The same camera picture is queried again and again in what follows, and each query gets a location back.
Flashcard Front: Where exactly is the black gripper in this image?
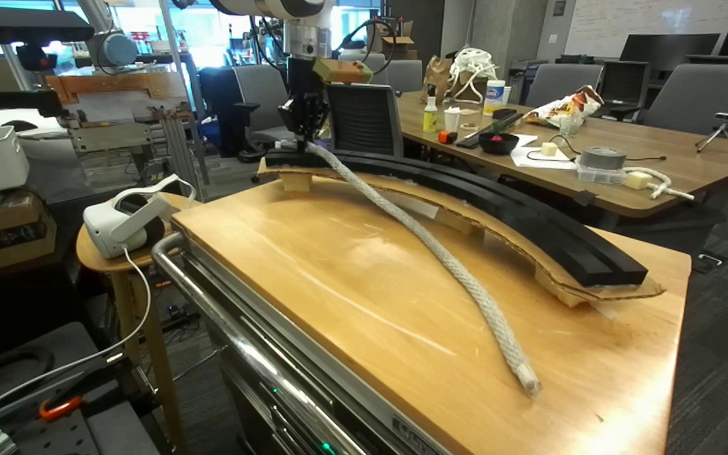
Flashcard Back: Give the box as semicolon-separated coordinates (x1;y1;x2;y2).
278;57;328;142

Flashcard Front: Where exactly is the white braided rope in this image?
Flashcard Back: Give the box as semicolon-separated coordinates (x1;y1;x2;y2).
301;140;544;396

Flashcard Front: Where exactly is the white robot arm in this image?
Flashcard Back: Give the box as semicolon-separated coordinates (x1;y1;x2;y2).
209;0;331;147

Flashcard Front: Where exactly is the curved black board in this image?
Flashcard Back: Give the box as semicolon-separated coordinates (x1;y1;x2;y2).
263;147;649;289

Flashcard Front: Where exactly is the black bowl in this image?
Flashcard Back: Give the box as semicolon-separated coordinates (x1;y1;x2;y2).
478;135;517;156

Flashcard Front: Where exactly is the white VR headset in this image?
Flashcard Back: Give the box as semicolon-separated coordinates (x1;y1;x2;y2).
84;174;198;257

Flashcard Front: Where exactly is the round wooden stool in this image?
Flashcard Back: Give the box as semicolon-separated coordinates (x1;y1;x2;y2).
76;193;189;455

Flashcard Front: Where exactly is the chips snack bag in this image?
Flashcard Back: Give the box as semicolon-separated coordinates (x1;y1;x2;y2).
530;85;603;128

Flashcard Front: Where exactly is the metal cart body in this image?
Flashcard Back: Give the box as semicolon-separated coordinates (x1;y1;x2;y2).
153;242;447;455

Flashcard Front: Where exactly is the long wooden office table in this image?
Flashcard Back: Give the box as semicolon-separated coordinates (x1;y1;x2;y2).
396;92;728;218

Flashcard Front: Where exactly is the brown cardboard sheet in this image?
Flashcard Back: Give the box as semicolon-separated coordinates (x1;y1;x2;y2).
261;156;663;306

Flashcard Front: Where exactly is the grey office chair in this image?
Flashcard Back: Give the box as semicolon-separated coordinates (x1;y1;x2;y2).
641;64;728;135

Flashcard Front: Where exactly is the orange green wrist camera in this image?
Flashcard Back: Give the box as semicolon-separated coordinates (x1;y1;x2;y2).
313;57;371;84

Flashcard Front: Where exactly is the chrome cart handle bar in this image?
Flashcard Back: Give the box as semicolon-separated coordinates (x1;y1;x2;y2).
152;236;367;455

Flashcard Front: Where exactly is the grey duct tape roll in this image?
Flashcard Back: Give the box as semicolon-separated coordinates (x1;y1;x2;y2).
579;147;626;171

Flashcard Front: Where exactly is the white cable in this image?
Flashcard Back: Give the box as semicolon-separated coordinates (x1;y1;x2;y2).
0;247;156;427

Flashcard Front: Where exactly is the orange clamp handle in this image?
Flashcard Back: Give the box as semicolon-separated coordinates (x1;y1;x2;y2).
37;396;84;421

